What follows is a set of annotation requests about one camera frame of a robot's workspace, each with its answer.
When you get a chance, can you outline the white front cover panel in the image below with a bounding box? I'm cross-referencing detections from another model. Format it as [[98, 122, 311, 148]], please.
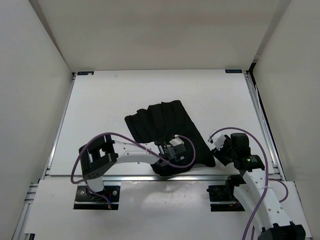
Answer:
[[12, 180, 313, 240]]

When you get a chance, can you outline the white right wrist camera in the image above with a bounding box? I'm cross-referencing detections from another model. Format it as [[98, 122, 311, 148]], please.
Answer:
[[208, 134, 227, 151]]

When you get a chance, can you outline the aluminium front rail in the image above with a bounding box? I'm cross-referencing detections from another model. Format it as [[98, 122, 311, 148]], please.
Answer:
[[103, 175, 228, 182]]

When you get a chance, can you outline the black skirt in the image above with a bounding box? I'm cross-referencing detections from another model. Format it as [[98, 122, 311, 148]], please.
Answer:
[[124, 100, 216, 177]]

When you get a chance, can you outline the aluminium right side rail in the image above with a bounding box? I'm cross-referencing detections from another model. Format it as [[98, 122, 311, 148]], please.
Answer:
[[244, 61, 287, 181]]

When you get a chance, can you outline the aluminium rail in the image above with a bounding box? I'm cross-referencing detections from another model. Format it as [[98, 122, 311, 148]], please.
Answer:
[[103, 175, 228, 182], [244, 61, 287, 181]]

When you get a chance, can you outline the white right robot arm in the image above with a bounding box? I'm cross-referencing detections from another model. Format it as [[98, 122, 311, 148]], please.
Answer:
[[212, 133, 306, 240]]

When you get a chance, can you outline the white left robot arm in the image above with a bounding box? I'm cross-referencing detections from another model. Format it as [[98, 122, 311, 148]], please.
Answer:
[[80, 135, 187, 200]]

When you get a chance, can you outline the blue corner label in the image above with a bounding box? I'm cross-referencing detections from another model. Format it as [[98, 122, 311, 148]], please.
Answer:
[[77, 71, 95, 76], [225, 69, 243, 74]]

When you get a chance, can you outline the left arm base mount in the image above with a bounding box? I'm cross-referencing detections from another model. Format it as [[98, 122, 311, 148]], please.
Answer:
[[73, 182, 121, 211]]

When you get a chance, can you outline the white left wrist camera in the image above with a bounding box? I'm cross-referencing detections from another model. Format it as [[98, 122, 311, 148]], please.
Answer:
[[169, 135, 184, 148]]

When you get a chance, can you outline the blue left corner label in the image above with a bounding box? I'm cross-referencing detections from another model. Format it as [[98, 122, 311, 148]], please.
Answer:
[[77, 71, 95, 76]]

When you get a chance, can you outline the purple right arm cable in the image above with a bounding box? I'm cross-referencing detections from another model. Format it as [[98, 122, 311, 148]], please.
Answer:
[[208, 126, 288, 240]]

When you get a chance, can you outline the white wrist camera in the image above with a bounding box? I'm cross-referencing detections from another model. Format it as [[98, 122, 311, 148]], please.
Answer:
[[208, 134, 227, 151], [169, 135, 184, 148]]

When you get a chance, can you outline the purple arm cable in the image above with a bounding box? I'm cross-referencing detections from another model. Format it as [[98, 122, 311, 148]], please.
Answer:
[[70, 132, 196, 185], [208, 126, 288, 240]]

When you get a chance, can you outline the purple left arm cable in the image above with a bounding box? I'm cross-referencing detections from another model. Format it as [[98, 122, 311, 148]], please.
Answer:
[[70, 132, 196, 185]]

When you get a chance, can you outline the blue right corner label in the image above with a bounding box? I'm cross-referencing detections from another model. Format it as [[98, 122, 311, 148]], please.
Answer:
[[225, 69, 243, 74]]

